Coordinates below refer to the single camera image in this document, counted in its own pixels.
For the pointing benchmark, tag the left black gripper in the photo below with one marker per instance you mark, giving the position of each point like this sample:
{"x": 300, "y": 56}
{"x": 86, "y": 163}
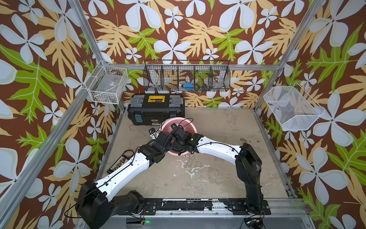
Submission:
{"x": 169, "y": 146}

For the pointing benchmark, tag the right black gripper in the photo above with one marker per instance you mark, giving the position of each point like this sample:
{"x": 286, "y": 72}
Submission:
{"x": 176, "y": 142}

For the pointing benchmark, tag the black cloth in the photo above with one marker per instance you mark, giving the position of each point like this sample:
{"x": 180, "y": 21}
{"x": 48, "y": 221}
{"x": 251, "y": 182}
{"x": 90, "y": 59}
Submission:
{"x": 179, "y": 149}

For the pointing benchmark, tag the pink plastic bucket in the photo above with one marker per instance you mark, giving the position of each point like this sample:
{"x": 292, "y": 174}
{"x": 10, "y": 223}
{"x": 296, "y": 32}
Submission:
{"x": 186, "y": 123}

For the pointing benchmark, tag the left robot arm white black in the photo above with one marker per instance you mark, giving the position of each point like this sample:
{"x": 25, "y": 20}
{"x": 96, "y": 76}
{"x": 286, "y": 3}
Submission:
{"x": 96, "y": 202}

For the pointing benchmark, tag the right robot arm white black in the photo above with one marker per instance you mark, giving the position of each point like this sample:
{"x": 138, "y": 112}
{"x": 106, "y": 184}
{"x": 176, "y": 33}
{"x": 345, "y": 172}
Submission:
{"x": 247, "y": 162}

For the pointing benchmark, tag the black yellow toolbox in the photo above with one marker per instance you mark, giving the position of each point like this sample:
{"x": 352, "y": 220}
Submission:
{"x": 154, "y": 109}

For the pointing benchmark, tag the black screwdriver bit case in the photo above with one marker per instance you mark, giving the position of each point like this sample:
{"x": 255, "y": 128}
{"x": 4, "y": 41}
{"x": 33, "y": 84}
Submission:
{"x": 126, "y": 156}

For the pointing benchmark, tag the blue item in basket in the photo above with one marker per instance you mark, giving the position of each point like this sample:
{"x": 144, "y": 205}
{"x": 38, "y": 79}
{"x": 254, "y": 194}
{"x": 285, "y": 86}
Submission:
{"x": 188, "y": 86}

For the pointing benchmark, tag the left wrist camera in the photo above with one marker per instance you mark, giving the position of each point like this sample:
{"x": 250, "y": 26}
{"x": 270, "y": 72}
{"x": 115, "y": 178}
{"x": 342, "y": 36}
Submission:
{"x": 153, "y": 133}

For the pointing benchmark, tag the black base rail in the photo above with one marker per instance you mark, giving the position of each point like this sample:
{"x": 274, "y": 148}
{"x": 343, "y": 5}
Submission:
{"x": 237, "y": 206}

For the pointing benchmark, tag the black wire basket rear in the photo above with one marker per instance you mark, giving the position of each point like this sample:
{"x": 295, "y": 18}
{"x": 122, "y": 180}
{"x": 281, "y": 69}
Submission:
{"x": 171, "y": 75}

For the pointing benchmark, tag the white wire basket left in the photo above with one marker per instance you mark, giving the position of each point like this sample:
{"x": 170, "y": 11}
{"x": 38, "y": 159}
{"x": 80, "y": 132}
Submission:
{"x": 106, "y": 84}

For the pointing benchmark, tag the white wire basket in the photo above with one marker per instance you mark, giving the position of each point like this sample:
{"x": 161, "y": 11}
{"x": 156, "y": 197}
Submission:
{"x": 106, "y": 84}
{"x": 293, "y": 107}

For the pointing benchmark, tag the white wire basket right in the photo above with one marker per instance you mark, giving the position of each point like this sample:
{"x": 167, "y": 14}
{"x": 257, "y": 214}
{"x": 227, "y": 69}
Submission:
{"x": 293, "y": 107}

